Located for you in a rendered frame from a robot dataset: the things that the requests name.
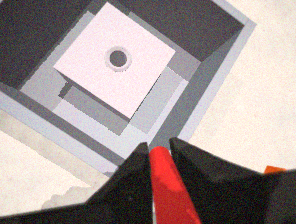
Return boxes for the red peg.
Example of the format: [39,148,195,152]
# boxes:
[149,146,201,224]

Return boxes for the white square plate with hole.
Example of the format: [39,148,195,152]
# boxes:
[54,2,176,122]

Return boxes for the grey open box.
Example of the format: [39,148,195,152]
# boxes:
[0,0,257,178]

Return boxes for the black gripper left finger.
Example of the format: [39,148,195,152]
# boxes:
[0,142,153,224]

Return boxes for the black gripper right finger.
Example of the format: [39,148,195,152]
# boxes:
[169,137,296,224]

